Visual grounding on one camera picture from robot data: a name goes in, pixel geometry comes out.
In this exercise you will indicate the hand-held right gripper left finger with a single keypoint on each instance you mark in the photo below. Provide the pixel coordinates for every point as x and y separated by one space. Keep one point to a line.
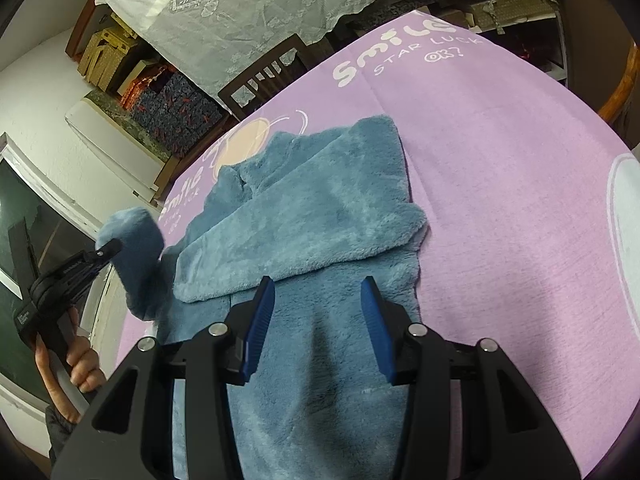
257 332

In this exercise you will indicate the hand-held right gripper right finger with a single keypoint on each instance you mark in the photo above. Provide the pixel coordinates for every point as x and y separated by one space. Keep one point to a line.
380 332

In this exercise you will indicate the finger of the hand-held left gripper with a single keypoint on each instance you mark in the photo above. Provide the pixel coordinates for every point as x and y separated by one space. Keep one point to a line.
107 249

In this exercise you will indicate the blue fleece garment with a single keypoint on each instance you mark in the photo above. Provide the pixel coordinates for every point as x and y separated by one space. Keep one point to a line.
310 200

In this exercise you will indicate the person's left forearm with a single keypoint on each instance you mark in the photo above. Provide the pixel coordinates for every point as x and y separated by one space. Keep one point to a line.
62 435

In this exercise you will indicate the person's left hand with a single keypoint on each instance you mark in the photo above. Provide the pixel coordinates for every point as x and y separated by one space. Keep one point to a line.
85 360

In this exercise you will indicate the white boards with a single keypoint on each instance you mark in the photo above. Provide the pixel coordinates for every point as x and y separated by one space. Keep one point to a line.
110 145

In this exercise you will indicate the stack of patterned blue boxes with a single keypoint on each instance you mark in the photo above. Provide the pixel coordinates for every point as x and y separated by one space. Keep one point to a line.
175 110

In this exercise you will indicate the orange patterned boxes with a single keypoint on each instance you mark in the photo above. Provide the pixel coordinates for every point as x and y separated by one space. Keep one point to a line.
142 85

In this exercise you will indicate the pink printed blanket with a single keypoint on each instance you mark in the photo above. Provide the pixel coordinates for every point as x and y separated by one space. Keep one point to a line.
500 185

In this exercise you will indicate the stack of yellow boxes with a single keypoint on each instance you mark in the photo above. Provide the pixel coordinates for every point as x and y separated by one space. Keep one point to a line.
102 55

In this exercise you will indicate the brown wooden shelf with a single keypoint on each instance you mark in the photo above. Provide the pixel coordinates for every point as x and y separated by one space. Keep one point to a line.
82 25

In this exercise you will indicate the dark wooden chair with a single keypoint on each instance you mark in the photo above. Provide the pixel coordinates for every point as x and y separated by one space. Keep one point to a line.
255 66

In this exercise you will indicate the white lace cloth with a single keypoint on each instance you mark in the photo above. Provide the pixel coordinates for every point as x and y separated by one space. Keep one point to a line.
250 0

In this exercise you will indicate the light wooden armchair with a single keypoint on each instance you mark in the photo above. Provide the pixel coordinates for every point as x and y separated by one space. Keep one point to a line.
622 90

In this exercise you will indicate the worn wooden bench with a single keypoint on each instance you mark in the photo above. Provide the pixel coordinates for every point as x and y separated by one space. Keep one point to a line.
505 10

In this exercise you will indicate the window with white frame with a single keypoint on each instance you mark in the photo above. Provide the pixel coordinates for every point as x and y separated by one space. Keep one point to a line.
25 185

